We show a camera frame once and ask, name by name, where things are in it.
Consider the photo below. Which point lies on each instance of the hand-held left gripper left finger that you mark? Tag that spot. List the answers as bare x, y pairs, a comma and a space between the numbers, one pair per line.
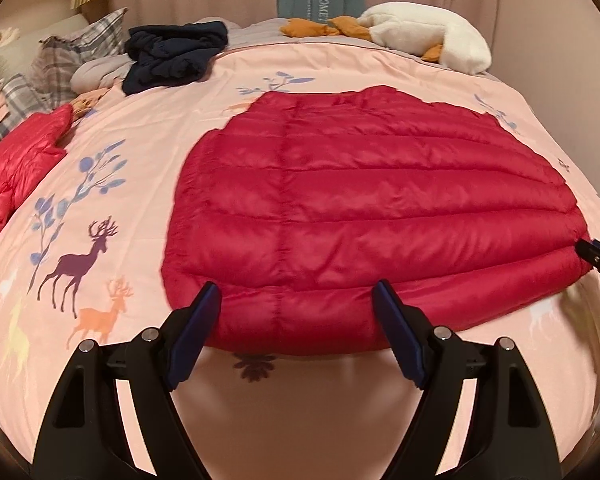
192, 332

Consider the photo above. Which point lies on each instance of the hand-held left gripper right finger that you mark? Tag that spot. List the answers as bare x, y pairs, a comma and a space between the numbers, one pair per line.
402, 332

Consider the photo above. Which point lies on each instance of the red down jacket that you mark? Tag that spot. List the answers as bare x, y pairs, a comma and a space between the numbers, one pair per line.
370, 210
15, 160

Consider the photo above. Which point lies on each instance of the pink deer printed duvet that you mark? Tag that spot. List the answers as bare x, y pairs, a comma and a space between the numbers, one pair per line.
105, 200

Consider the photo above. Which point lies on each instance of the white plush goose toy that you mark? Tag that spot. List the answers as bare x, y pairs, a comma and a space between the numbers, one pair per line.
430, 40

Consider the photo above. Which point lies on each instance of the light grey garment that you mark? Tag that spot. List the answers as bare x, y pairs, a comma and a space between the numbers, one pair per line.
97, 72

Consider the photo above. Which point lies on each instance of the navy blue garment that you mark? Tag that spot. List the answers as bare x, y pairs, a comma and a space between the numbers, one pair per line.
172, 52

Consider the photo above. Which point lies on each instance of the grey plaid pillow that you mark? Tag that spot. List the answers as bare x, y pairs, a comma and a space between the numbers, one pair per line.
12, 110
75, 50

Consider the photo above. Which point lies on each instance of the grey bed sheet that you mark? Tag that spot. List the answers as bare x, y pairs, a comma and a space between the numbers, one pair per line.
260, 35

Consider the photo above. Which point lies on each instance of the cream upholstered headboard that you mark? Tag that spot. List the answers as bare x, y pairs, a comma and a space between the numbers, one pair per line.
35, 35

